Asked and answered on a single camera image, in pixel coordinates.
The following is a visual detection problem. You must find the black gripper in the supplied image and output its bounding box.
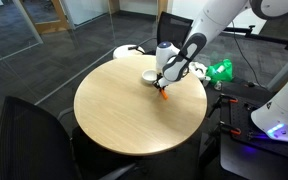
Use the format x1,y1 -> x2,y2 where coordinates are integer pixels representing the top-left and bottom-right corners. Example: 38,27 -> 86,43
153,80 -> 164,89

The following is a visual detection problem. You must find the white ceramic bowl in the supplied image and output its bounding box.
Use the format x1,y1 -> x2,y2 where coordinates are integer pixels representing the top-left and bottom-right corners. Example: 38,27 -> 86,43
142,69 -> 157,84

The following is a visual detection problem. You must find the orange marker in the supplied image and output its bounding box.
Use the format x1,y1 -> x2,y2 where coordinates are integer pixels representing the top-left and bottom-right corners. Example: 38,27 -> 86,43
160,89 -> 168,100

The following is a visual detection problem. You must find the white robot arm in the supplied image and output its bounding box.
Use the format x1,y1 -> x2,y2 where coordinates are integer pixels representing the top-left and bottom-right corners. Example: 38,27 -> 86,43
154,0 -> 288,142

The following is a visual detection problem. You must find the white crumpled cloth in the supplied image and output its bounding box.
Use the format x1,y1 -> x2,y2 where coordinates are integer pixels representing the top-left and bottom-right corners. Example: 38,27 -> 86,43
189,62 -> 210,80

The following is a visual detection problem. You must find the small white round table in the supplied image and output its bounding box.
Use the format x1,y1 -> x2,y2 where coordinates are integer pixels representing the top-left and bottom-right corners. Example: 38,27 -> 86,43
113,44 -> 144,59

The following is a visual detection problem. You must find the round wooden table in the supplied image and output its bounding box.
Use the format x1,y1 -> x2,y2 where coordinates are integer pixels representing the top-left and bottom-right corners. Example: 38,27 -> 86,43
74,55 -> 207,156

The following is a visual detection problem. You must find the black mesh office chair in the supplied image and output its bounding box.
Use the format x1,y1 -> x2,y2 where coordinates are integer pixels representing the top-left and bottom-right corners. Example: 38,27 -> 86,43
140,11 -> 194,56

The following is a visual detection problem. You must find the green plastic bag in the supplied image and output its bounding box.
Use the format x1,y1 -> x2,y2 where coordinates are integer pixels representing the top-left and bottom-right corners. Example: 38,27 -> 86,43
206,59 -> 233,84

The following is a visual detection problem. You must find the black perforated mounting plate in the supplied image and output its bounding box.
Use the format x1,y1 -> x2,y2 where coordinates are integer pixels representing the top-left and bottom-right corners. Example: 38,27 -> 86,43
221,97 -> 288,158

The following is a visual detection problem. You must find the black mesh chair foreground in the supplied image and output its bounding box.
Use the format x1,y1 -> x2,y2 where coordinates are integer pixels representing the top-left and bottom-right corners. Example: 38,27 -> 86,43
0,95 -> 137,180

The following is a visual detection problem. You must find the orange handled clamp far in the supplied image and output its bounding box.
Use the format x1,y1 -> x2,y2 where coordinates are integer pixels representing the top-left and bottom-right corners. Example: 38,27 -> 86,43
206,93 -> 239,118

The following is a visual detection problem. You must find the orange handled clamp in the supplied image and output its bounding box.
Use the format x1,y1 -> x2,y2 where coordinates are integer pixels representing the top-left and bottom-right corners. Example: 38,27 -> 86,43
209,121 -> 241,136
206,93 -> 239,118

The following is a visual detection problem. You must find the orange handled clamp near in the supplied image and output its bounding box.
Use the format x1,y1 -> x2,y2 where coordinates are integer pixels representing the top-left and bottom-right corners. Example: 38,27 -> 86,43
209,121 -> 241,136

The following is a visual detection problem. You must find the black cable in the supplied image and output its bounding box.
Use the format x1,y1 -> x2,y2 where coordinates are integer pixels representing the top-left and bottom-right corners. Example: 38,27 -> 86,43
230,19 -> 268,90

